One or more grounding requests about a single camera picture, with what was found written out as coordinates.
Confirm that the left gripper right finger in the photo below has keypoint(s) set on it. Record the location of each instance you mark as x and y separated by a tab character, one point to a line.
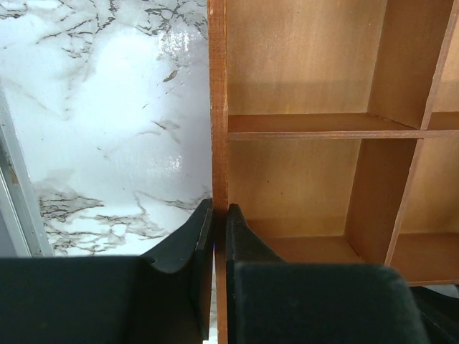
270	300

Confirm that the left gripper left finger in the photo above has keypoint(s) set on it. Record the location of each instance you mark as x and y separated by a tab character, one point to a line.
160	296

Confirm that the brown compartment tray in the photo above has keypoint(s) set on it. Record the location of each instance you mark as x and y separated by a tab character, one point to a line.
335	133

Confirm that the aluminium frame rail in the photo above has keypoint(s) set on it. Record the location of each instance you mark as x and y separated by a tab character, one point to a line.
19	206

